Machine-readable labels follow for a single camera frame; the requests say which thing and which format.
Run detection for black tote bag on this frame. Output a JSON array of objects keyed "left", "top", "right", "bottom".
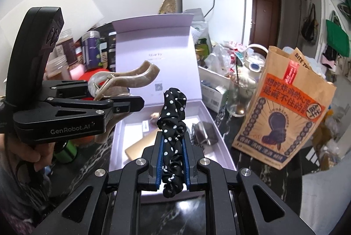
[{"left": 301, "top": 3, "right": 320, "bottom": 45}]

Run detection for black power cable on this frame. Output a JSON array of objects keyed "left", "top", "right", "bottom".
[{"left": 204, "top": 0, "right": 220, "bottom": 17}]

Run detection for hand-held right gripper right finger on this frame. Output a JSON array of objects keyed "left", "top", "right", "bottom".
[{"left": 181, "top": 131, "right": 316, "bottom": 235}]

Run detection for chair with light blue cover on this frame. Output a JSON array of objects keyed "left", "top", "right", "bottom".
[{"left": 300, "top": 166, "right": 351, "bottom": 227}]

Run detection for brown door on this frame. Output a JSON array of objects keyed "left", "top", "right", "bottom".
[{"left": 248, "top": 0, "right": 281, "bottom": 52}]

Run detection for brown printed paper bag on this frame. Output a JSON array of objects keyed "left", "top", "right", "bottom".
[{"left": 232, "top": 46, "right": 337, "bottom": 170}]

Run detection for clear jar orange contents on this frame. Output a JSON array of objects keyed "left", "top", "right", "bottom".
[{"left": 45, "top": 55, "right": 69, "bottom": 80}]

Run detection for white fridge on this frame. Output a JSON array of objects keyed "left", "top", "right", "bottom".
[{"left": 181, "top": 0, "right": 254, "bottom": 49}]

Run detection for black polka dot scrunchie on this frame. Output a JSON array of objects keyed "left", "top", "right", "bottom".
[{"left": 156, "top": 87, "right": 187, "bottom": 198}]

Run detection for brown label jar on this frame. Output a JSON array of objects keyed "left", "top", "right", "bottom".
[{"left": 56, "top": 29, "right": 79, "bottom": 65}]

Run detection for red canister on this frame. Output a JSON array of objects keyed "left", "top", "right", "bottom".
[{"left": 79, "top": 68, "right": 110, "bottom": 82}]

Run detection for purple jar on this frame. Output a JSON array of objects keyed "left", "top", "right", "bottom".
[{"left": 82, "top": 31, "right": 100, "bottom": 71}]

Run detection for white carton box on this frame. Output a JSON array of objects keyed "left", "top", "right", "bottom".
[{"left": 201, "top": 82, "right": 228, "bottom": 112}]

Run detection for metal spoon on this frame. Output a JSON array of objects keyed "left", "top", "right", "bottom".
[{"left": 233, "top": 65, "right": 244, "bottom": 112}]

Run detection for white storage bin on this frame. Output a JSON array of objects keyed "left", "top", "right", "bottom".
[{"left": 198, "top": 65, "right": 233, "bottom": 112}]

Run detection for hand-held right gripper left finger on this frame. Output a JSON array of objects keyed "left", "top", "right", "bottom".
[{"left": 30, "top": 131, "right": 165, "bottom": 235}]

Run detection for glass cup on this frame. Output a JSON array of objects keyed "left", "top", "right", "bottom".
[{"left": 226, "top": 77, "right": 258, "bottom": 117}]

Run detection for person's left hand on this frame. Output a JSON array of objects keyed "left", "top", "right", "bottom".
[{"left": 0, "top": 134, "right": 59, "bottom": 173}]

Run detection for gold card case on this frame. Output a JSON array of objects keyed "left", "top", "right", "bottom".
[{"left": 125, "top": 131, "right": 158, "bottom": 167}]

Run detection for woven fan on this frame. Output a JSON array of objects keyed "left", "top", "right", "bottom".
[{"left": 159, "top": 0, "right": 177, "bottom": 14}]

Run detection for lavender gift box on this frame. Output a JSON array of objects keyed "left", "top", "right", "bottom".
[{"left": 108, "top": 13, "right": 238, "bottom": 172}]

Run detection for green bottle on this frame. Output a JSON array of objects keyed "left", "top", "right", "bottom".
[{"left": 55, "top": 140, "right": 79, "bottom": 163}]

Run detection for green tote bag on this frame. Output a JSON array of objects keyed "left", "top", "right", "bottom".
[{"left": 326, "top": 11, "right": 350, "bottom": 57}]

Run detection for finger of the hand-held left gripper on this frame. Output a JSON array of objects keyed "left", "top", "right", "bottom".
[
  {"left": 41, "top": 80, "right": 91, "bottom": 100},
  {"left": 15, "top": 96, "right": 145, "bottom": 121}
]

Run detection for clear plastic bag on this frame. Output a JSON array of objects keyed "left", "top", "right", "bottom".
[{"left": 204, "top": 44, "right": 233, "bottom": 74}]

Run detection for cream water bottle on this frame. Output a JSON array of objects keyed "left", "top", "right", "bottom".
[{"left": 241, "top": 43, "right": 268, "bottom": 87}]

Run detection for marbled hair claw clip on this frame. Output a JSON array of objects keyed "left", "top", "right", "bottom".
[{"left": 88, "top": 60, "right": 161, "bottom": 144}]

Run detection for dark label jar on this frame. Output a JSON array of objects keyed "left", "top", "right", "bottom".
[{"left": 99, "top": 24, "right": 117, "bottom": 72}]

